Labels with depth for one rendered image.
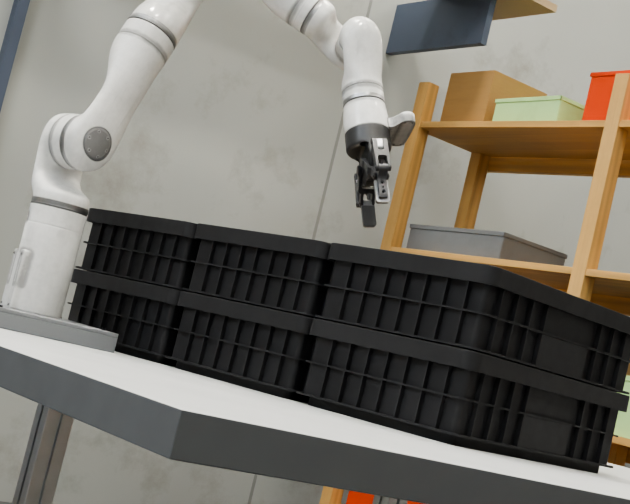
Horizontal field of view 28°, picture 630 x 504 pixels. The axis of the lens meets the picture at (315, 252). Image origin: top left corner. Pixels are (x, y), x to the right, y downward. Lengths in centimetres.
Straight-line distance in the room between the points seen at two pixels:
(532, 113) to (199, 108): 129
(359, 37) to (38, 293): 67
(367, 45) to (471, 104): 293
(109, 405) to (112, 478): 386
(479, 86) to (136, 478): 204
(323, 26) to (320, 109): 315
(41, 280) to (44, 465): 67
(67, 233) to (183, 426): 106
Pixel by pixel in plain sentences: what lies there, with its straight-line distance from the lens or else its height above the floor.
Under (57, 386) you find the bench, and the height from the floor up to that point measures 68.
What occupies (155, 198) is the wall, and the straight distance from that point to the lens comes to 489.
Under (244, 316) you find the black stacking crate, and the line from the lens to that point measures 186.
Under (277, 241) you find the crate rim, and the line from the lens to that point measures 185.
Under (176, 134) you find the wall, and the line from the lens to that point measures 493.
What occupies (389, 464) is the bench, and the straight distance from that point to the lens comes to 112.
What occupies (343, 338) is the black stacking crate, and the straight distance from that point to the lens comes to 172.
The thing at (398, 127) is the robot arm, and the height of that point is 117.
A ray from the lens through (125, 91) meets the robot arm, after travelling 207.
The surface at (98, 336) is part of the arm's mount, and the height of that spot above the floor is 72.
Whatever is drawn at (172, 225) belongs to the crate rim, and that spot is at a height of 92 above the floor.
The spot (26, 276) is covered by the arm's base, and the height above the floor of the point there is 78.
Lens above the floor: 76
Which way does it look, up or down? 5 degrees up
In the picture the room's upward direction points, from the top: 14 degrees clockwise
